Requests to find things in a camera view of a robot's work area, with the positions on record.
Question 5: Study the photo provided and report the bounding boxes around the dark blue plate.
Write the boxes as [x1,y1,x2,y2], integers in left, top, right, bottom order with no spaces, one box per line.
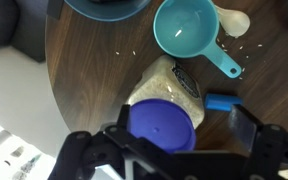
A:
[63,0,152,23]

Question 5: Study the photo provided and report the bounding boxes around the dark fabric sofa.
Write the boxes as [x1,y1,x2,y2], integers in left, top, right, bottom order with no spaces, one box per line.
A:
[0,0,66,64]

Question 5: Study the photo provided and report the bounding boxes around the teal measuring cup with handle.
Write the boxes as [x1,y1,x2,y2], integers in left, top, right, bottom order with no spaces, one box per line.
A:
[152,0,244,80]

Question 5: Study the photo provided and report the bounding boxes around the clear jar of sugar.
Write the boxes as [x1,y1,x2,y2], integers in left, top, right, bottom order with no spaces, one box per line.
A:
[126,54,206,130]

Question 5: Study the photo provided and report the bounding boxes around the small blue plastic block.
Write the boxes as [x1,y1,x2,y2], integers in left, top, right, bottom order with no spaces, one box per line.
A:
[204,92,244,113]

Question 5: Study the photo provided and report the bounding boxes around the white plastic spoon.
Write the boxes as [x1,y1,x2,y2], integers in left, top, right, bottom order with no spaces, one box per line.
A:
[213,4,252,38]

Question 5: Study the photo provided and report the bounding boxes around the blue plastic jar lid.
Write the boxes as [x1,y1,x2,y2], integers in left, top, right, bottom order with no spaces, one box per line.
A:
[127,97,197,155]

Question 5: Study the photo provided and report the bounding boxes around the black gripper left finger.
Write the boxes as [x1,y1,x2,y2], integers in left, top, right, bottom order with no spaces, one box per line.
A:
[48,104,142,180]

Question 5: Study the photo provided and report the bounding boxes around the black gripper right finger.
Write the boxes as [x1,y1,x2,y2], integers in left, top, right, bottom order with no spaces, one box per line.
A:
[228,104,288,180]

